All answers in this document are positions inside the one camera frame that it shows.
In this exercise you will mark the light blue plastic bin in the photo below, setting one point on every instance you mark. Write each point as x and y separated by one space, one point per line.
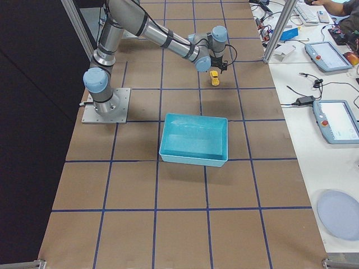
195 140

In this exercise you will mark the pale blue round plate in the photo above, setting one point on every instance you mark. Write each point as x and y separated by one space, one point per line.
338 212

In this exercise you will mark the white keyboard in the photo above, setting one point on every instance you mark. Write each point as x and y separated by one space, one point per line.
307 16

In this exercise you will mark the upper teach pendant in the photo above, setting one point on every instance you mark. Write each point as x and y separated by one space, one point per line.
327 57

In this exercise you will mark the person forearm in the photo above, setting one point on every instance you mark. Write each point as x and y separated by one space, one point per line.
333 8

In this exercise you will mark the teach pendant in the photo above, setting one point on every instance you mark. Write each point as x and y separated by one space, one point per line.
327 57
336 121

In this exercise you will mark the yellow toy beetle car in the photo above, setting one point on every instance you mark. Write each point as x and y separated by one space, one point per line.
214 78

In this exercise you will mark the aluminium frame post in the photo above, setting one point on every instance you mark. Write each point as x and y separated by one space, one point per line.
281 23

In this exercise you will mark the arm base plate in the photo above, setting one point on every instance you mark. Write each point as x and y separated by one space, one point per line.
113 111

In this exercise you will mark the black power adapter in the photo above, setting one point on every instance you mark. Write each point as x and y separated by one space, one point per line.
305 100

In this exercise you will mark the white folded cardboard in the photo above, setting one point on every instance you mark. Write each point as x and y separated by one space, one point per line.
283 51

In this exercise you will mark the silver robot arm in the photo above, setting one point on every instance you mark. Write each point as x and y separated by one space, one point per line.
203 50

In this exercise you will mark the blue small box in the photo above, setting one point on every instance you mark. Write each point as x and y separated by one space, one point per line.
289 34

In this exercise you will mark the lower teach pendant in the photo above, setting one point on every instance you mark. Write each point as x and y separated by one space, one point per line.
336 121

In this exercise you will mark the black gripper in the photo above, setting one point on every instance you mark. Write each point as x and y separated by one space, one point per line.
215 61

